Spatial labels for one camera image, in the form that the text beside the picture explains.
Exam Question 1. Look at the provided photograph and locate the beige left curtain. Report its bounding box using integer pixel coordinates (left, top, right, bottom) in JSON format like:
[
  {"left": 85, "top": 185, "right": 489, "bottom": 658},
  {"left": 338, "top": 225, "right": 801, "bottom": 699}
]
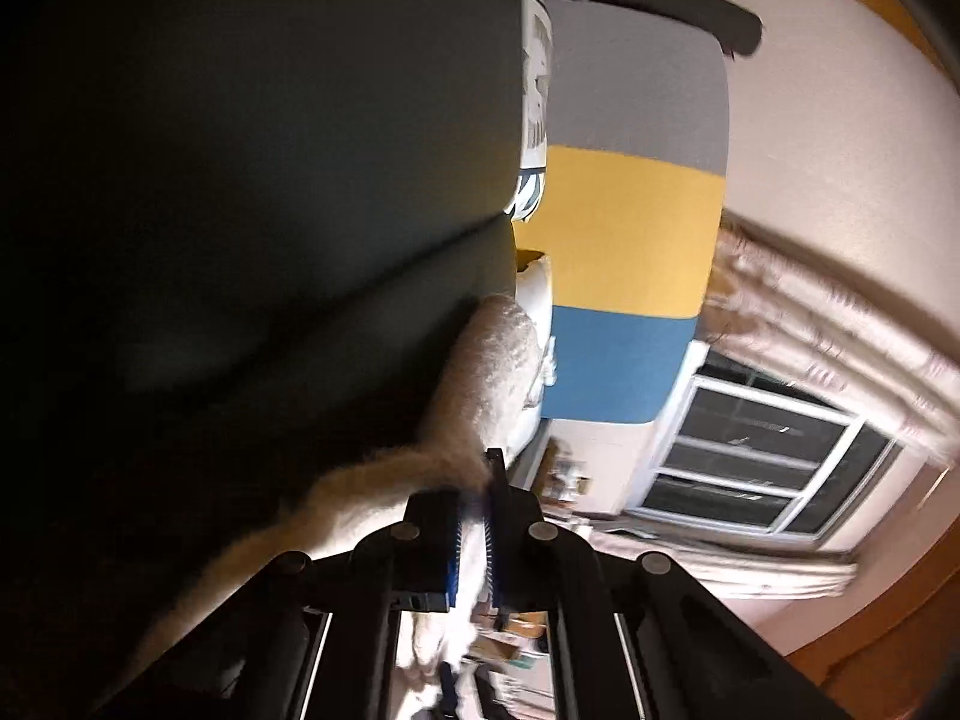
[{"left": 698, "top": 216, "right": 958, "bottom": 468}]

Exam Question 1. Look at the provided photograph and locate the back window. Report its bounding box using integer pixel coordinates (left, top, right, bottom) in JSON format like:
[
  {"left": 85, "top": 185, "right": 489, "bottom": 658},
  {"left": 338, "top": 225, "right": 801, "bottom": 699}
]
[{"left": 623, "top": 343, "right": 901, "bottom": 551}]

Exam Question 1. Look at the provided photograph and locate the grey yellow blue sofa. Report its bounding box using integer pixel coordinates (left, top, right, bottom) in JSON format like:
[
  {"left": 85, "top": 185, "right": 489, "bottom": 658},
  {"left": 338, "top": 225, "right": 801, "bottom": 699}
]
[{"left": 514, "top": 0, "right": 763, "bottom": 424}]

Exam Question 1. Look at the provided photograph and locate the triangle pattern pillow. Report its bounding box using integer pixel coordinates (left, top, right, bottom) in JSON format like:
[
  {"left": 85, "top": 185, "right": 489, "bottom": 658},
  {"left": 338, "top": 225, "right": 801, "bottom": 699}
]
[{"left": 505, "top": 0, "right": 553, "bottom": 221}]

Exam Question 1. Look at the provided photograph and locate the cream knit sweater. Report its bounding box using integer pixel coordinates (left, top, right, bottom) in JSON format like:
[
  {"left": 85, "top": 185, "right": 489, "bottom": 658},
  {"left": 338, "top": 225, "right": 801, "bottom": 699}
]
[{"left": 127, "top": 294, "right": 542, "bottom": 678}]

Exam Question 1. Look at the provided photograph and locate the beige middle curtain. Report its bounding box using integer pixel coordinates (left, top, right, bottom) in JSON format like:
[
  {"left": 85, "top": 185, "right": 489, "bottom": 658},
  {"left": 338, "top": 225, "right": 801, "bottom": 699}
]
[{"left": 545, "top": 507, "right": 857, "bottom": 601}]

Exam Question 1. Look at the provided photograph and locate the wooden desk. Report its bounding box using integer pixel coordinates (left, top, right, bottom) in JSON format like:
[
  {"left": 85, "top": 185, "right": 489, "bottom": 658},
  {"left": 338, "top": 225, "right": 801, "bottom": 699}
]
[{"left": 463, "top": 437, "right": 594, "bottom": 720}]

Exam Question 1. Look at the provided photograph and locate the beige curtain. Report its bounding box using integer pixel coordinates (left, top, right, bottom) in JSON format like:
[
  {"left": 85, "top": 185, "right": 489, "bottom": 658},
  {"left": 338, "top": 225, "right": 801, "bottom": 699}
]
[
  {"left": 545, "top": 507, "right": 857, "bottom": 601},
  {"left": 698, "top": 216, "right": 958, "bottom": 468}
]

